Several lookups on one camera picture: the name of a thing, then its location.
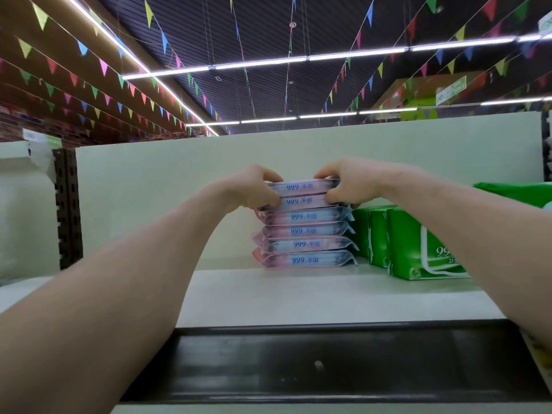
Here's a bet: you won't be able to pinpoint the person's right hand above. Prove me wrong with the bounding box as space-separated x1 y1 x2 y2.
313 156 402 206

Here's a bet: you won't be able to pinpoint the person's left hand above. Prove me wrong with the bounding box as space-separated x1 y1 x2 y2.
216 163 284 212

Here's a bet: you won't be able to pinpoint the stack of pink blue packets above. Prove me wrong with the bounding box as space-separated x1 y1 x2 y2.
250 205 359 270

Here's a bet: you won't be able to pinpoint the metal store shelving unit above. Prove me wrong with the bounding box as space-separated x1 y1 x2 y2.
0 110 552 414

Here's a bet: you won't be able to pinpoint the person's right forearm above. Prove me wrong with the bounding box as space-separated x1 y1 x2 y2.
388 166 552 350

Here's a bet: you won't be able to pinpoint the person's left forearm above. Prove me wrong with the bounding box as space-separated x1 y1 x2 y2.
0 185 238 414

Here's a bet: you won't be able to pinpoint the short ceiling light strip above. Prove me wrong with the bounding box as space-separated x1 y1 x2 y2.
185 96 552 126

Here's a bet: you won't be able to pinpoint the green yellow store sign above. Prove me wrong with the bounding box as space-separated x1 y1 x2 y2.
397 75 471 121

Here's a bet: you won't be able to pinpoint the long ceiling light strip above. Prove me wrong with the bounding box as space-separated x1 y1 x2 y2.
121 32 552 80

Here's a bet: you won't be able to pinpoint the diagonal ceiling light strip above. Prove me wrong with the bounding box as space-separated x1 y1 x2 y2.
64 0 219 136

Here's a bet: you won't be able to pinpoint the white green hanging sign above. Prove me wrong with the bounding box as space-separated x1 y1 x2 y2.
536 8 552 38

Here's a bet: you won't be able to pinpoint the green wall sign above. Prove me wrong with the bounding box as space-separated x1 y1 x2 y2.
21 129 63 150

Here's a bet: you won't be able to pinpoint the strings of colourful bunting flags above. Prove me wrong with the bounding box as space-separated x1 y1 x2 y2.
0 0 552 139

